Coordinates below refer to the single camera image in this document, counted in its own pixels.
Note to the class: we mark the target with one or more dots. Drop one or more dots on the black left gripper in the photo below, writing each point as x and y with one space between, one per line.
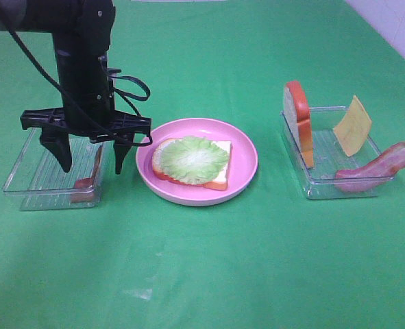
87 87

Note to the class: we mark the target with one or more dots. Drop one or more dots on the red bacon strip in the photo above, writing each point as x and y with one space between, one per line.
86 186

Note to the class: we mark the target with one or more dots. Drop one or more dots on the green lettuce leaf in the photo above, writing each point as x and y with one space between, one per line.
192 159

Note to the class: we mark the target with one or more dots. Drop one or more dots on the toast bread slice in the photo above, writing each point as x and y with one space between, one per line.
222 171
297 114

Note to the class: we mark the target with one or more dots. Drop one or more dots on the pink curved bacon slice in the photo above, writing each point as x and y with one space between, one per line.
377 168

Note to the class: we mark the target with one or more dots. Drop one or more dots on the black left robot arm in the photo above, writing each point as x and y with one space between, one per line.
81 39

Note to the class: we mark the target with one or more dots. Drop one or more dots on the clear left plastic tray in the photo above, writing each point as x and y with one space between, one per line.
37 181

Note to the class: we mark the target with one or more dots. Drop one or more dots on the clear plastic tray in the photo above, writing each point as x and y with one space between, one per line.
37 181
320 181

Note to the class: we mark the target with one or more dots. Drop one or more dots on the pink round plate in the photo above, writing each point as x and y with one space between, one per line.
243 163

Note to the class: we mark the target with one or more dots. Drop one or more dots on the clear tape patch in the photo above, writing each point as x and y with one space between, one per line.
139 286

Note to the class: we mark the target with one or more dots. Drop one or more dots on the clear right plastic tray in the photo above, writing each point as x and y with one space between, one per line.
320 181

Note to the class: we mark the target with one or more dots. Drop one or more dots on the yellow cheese slice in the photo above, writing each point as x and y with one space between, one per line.
353 129

